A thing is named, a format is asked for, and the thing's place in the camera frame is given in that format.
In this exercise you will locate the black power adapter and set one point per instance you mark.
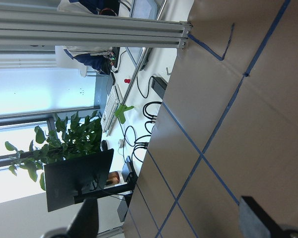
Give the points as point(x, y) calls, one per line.
point(159, 86)

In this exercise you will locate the green potted plant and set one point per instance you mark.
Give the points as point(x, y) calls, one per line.
point(70, 140)

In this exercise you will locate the aluminium frame post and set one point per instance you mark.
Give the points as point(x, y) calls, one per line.
point(30, 26)

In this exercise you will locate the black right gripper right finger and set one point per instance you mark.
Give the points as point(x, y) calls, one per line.
point(254, 222)

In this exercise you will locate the black computer monitor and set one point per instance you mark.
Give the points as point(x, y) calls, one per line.
point(68, 178)

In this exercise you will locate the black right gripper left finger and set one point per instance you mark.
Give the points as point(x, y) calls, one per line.
point(86, 222)

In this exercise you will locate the green handled reach grabber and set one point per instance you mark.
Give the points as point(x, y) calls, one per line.
point(122, 107)

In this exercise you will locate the white keyboard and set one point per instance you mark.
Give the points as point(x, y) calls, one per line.
point(113, 102)

